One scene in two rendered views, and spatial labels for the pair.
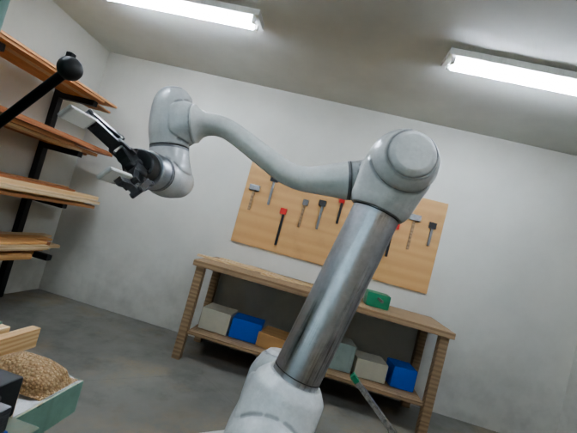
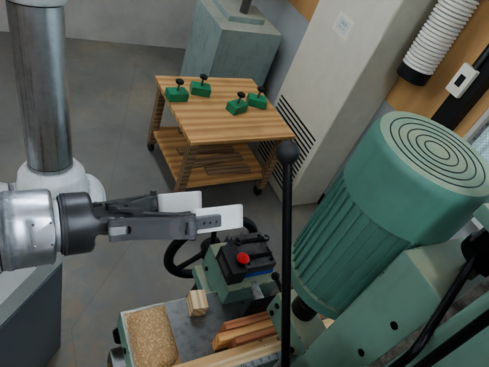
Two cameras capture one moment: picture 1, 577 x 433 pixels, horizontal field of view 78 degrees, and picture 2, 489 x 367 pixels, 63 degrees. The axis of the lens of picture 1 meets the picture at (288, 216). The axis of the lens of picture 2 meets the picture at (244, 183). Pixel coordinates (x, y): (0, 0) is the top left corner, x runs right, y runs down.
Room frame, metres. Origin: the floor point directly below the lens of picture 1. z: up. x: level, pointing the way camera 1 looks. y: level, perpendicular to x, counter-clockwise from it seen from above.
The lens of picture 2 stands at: (0.90, 0.67, 1.74)
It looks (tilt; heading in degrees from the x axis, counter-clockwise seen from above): 41 degrees down; 223
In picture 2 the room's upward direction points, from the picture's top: 24 degrees clockwise
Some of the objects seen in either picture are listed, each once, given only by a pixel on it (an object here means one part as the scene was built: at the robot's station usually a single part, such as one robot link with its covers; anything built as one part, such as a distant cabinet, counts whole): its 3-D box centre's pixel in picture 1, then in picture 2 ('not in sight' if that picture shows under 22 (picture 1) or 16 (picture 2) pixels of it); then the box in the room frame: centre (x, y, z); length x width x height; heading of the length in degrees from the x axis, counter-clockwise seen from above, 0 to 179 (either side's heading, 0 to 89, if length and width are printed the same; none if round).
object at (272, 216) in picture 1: (337, 222); not in sight; (3.58, -0.48, 1.50); 2.00 x 0.04 x 0.90; 83
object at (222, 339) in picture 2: not in sight; (257, 330); (0.43, 0.45, 0.92); 0.21 x 0.02 x 0.05; 173
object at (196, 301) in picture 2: not in sight; (196, 303); (0.53, 0.34, 0.92); 0.05 x 0.04 x 0.04; 76
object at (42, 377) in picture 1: (27, 367); (153, 335); (0.64, 0.37, 0.92); 0.14 x 0.09 x 0.04; 83
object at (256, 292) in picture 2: not in sight; (258, 297); (0.40, 0.39, 0.95); 0.09 x 0.07 x 0.09; 173
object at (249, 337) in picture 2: not in sight; (277, 332); (0.39, 0.47, 0.93); 0.24 x 0.02 x 0.06; 173
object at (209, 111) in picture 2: not in sight; (215, 134); (-0.33, -0.86, 0.32); 0.66 x 0.57 x 0.64; 176
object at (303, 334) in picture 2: not in sight; (297, 329); (0.40, 0.51, 1.03); 0.14 x 0.07 x 0.09; 83
